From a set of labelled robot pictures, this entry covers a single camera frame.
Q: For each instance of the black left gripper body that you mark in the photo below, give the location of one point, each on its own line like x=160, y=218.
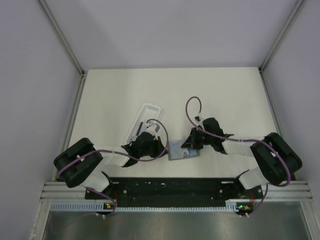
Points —
x=154, y=150

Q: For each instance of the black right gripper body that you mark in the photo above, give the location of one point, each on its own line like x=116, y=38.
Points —
x=198, y=139

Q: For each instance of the credit card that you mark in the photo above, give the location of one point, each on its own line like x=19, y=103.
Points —
x=142, y=128

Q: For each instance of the grey card holder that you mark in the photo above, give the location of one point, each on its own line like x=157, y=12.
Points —
x=176, y=152

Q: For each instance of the white plastic basket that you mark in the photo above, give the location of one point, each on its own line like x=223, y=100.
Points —
x=146, y=112

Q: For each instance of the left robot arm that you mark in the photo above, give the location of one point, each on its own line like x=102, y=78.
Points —
x=83, y=165

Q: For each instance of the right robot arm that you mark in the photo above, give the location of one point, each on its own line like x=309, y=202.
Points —
x=276, y=160

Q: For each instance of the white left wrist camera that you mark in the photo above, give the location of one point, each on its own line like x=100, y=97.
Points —
x=152, y=128

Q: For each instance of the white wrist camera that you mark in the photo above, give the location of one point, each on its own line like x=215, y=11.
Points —
x=198, y=118
x=152, y=128

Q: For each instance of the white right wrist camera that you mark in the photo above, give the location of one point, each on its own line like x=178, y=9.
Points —
x=198, y=118

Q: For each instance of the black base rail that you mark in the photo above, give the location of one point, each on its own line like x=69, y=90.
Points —
x=178, y=192

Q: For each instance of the white slotted cable duct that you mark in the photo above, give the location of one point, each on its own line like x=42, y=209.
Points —
x=59, y=206

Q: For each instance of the left aluminium frame post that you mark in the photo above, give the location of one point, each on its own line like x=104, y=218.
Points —
x=61, y=36

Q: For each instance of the aluminium frame post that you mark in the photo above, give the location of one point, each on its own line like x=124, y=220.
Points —
x=61, y=36
x=291, y=18

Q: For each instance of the right aluminium frame post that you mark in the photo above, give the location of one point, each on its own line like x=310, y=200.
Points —
x=291, y=18

